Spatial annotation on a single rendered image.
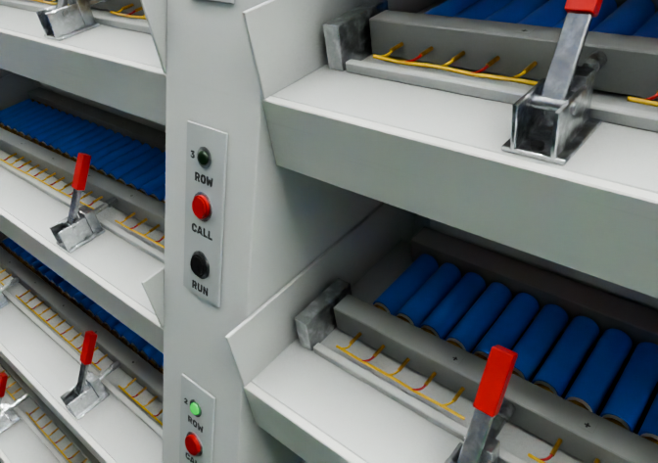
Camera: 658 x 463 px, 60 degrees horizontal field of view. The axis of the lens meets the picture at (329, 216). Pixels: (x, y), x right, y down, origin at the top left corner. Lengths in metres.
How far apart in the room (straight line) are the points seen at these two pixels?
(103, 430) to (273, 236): 0.37
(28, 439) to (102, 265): 0.47
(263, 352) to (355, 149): 0.18
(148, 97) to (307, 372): 0.23
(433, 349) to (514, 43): 0.19
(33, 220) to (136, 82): 0.28
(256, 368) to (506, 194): 0.23
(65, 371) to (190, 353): 0.34
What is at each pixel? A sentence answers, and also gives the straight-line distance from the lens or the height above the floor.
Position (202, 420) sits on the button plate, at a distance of 0.48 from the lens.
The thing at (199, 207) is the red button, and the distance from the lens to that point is 0.39.
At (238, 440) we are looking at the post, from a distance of 0.45.
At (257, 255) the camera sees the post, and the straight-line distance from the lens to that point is 0.37.
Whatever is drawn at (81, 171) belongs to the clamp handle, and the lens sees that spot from 0.60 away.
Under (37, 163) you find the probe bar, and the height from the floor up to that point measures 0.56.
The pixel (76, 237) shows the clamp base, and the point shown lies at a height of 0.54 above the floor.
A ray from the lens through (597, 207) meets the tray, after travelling 0.25.
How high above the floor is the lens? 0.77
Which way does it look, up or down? 20 degrees down
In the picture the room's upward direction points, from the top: 6 degrees clockwise
